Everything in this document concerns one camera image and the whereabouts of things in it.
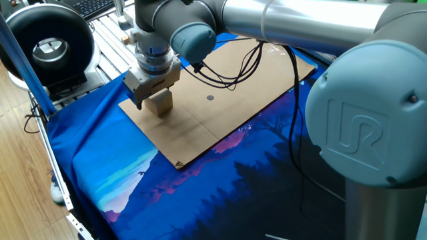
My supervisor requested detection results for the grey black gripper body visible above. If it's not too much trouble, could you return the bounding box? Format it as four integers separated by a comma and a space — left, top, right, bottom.
122, 55, 182, 105

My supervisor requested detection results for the large wooden block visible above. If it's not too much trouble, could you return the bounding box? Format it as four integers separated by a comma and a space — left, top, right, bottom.
143, 88, 174, 118

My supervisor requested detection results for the blue landscape print cloth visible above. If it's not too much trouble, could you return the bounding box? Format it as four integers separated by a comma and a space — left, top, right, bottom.
45, 31, 348, 240

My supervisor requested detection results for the brown cardboard sheet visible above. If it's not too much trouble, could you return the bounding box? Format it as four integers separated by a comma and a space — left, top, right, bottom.
118, 35, 317, 170

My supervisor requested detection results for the black keyboard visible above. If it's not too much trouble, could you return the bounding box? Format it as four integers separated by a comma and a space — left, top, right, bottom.
61, 0, 116, 21

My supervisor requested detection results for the blue metal pole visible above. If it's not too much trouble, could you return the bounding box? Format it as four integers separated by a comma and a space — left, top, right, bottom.
0, 13, 57, 117

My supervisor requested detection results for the white shoe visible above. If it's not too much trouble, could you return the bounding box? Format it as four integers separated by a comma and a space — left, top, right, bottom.
49, 171, 66, 205

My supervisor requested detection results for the black cable loop bundle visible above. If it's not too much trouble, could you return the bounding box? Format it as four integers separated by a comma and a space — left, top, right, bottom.
181, 36, 266, 91

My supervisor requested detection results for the aluminium bracket post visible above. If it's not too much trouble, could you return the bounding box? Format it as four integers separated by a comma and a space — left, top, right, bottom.
113, 0, 129, 21

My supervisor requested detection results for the thin black floor cable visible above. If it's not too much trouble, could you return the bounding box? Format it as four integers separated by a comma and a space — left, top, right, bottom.
23, 103, 43, 135

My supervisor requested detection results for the aluminium table frame rail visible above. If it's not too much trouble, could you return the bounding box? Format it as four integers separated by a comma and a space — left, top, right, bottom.
28, 93, 94, 240

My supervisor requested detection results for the thick black cable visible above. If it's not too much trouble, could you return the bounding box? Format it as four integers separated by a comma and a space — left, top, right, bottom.
282, 45, 346, 206

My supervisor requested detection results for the black round ring device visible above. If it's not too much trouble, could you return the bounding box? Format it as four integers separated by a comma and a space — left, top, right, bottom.
0, 3, 103, 96

